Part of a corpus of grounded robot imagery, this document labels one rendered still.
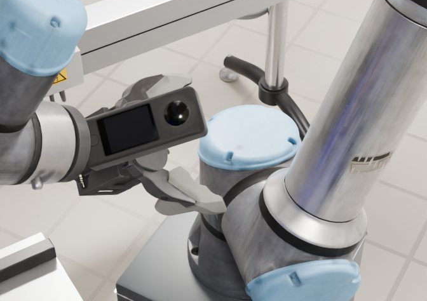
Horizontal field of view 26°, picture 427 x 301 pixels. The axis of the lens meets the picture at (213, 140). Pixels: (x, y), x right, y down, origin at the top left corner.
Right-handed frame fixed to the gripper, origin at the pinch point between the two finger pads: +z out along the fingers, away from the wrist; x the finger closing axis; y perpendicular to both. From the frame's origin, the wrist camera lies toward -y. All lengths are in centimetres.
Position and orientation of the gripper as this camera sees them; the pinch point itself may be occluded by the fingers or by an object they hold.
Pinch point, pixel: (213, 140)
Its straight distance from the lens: 97.7
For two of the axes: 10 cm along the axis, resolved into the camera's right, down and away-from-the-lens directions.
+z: 6.5, 0.2, 7.6
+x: 2.5, 9.4, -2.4
